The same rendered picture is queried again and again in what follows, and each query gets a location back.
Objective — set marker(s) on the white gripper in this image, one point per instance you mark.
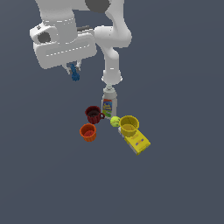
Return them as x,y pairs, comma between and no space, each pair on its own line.
64,51

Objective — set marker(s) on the white bleach cleanser bottle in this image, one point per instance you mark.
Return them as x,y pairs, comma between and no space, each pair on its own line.
109,103

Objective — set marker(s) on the dark red mug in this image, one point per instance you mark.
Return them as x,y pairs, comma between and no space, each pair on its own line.
94,114

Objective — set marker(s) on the orange cup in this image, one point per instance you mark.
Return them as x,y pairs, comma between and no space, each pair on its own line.
88,132

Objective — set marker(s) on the yellow-green tennis ball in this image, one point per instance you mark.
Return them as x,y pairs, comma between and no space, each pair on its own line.
115,121

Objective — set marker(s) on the yellow cup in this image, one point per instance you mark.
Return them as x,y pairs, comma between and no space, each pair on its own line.
129,125

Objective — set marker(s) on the yellow box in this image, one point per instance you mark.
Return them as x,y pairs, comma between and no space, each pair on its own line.
137,142

